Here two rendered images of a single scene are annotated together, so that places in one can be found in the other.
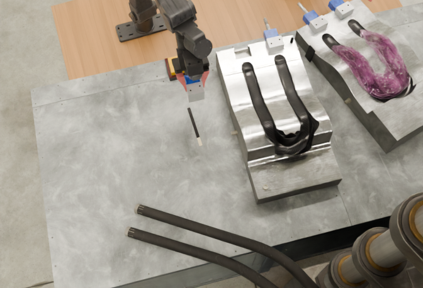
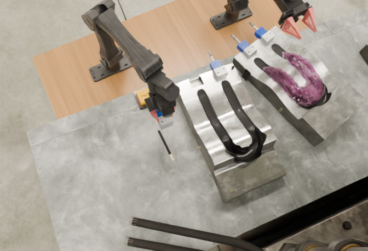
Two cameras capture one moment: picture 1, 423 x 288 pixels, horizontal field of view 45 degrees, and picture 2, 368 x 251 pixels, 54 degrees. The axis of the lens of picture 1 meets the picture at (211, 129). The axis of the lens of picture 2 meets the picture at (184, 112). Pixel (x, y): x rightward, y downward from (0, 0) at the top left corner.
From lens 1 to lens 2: 0.31 m
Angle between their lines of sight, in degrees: 7
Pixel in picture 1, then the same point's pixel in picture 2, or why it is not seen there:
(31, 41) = (13, 74)
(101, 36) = (78, 79)
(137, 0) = (107, 51)
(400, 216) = not seen: outside the picture
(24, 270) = not seen: outside the picture
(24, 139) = (20, 155)
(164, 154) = (145, 171)
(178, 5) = (148, 60)
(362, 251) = not seen: outside the picture
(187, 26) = (157, 76)
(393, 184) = (323, 170)
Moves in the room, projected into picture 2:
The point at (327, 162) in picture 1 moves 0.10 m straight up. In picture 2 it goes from (273, 163) to (281, 156)
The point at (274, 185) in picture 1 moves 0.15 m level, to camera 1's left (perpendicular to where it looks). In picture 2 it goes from (236, 187) to (197, 194)
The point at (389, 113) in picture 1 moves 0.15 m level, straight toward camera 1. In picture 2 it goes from (315, 118) to (300, 150)
